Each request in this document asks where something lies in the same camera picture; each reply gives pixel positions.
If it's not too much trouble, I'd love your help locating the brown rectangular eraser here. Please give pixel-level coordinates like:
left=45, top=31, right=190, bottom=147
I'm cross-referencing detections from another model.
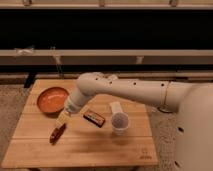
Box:
left=83, top=110, right=105, bottom=128

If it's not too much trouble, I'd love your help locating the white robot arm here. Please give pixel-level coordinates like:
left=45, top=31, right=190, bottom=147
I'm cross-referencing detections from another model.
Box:
left=57, top=73, right=213, bottom=171

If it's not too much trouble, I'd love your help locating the white sponge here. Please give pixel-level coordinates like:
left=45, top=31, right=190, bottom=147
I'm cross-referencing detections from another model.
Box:
left=110, top=101, right=123, bottom=114

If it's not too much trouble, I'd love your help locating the brown red marker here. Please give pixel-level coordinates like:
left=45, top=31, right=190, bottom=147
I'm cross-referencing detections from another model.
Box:
left=49, top=124, right=66, bottom=144

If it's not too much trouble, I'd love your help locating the orange bowl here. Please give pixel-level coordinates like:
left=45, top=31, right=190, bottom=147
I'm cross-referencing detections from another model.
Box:
left=37, top=87, right=69, bottom=114

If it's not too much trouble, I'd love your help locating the wooden table board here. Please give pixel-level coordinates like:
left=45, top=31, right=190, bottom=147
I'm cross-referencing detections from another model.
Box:
left=2, top=79, right=158, bottom=168

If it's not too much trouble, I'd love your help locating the clear plastic cup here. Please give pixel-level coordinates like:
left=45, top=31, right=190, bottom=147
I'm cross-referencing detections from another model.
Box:
left=111, top=113, right=129, bottom=135

